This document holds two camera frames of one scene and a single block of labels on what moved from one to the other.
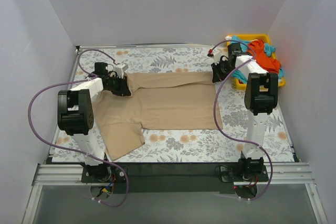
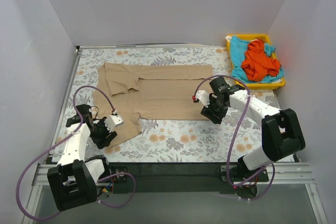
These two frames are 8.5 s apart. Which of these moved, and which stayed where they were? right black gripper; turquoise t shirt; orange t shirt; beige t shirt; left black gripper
Moved: right black gripper; left black gripper; beige t shirt
Stayed: turquoise t shirt; orange t shirt
